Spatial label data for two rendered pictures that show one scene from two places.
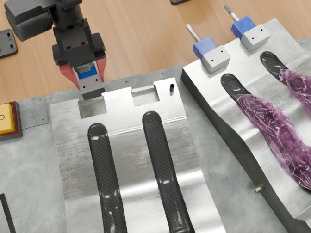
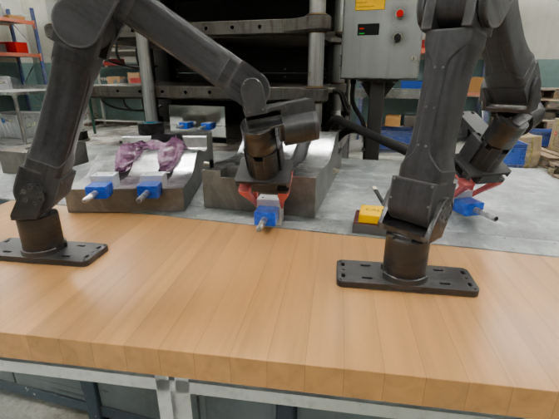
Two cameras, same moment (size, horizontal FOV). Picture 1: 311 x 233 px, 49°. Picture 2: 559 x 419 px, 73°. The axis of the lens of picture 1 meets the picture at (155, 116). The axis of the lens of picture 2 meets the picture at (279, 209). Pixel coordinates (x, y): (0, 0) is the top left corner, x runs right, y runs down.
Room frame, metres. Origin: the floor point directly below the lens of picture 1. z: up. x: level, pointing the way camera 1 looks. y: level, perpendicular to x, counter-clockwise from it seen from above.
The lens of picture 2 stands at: (0.94, 0.54, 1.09)
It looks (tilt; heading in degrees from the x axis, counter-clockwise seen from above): 20 degrees down; 211
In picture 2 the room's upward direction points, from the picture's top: straight up
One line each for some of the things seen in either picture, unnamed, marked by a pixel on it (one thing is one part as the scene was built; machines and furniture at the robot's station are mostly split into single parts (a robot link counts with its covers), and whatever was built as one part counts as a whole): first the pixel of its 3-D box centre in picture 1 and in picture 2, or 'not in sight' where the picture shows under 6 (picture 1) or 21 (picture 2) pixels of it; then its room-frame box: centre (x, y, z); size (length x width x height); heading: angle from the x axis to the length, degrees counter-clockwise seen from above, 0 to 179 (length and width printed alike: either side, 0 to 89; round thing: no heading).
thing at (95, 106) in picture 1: (93, 108); not in sight; (0.25, 0.13, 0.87); 0.05 x 0.05 x 0.04; 16
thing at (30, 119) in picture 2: not in sight; (16, 124); (-1.76, -5.35, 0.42); 0.60 x 0.42 x 0.33; 101
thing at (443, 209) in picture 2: not in sight; (412, 213); (0.40, 0.44, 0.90); 0.09 x 0.06 x 0.06; 72
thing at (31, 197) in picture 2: not in sight; (39, 195); (0.64, -0.11, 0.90); 0.09 x 0.06 x 0.06; 39
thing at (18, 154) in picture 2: not in sight; (46, 156); (0.28, -0.75, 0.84); 0.20 x 0.15 x 0.07; 16
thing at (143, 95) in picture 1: (144, 97); (234, 177); (0.28, 0.02, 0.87); 0.05 x 0.05 x 0.04; 16
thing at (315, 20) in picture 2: not in sight; (216, 50); (-0.65, -0.78, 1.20); 1.29 x 0.83 x 0.19; 106
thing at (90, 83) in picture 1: (86, 70); (265, 217); (0.36, 0.16, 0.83); 0.13 x 0.05 x 0.05; 21
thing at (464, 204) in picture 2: not in sight; (472, 208); (0.09, 0.50, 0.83); 0.13 x 0.05 x 0.05; 47
